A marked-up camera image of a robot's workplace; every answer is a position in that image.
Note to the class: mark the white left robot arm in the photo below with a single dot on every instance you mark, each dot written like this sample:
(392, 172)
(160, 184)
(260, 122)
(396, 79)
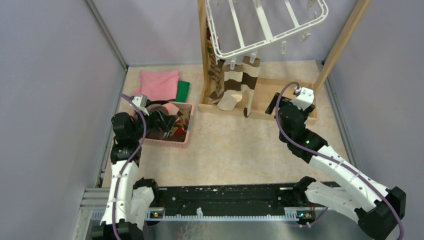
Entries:
(130, 197)

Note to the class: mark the right wooden rack post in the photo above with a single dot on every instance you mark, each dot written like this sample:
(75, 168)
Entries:
(350, 25)

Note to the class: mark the pink perforated basket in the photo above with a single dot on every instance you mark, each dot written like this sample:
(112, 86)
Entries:
(177, 137)

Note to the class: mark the left wooden rack post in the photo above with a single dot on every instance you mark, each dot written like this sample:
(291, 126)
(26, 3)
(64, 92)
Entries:
(202, 17)

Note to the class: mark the wooden rack post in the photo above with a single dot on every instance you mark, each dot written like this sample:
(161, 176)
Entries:
(350, 25)
(202, 17)

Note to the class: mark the green cloth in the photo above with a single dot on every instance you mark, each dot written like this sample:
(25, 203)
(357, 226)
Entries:
(183, 88)

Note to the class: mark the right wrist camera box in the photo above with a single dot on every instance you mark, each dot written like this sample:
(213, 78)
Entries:
(304, 97)

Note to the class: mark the white clip drying hanger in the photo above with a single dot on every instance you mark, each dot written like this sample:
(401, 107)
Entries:
(270, 37)

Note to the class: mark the cream brown block sock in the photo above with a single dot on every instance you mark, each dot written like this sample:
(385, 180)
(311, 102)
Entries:
(232, 87)

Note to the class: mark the wooden rack base tray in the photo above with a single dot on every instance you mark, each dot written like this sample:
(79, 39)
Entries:
(263, 94)

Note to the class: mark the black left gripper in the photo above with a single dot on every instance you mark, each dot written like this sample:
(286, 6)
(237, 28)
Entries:
(165, 121)

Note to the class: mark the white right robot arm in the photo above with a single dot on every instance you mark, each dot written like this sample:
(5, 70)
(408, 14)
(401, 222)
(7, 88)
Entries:
(375, 208)

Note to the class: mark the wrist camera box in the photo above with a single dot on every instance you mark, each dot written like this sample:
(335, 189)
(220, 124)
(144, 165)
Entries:
(304, 97)
(140, 104)

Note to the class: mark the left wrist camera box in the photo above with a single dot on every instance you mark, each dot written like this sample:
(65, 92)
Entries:
(140, 104)

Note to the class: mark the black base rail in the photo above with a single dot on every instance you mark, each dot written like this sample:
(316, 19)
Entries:
(273, 195)

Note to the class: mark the pink towel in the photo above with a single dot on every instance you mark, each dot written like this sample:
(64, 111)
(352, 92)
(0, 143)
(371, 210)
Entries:
(158, 85)

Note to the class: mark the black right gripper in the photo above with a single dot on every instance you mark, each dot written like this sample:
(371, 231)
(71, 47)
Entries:
(272, 105)

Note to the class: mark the brown beige striped sock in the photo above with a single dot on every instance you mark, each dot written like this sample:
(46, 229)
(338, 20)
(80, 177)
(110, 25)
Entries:
(210, 48)

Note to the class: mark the white cable duct strip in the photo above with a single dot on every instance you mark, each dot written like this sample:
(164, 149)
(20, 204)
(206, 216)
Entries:
(291, 215)

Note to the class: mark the pink patterned sock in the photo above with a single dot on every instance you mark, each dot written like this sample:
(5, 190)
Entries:
(172, 109)

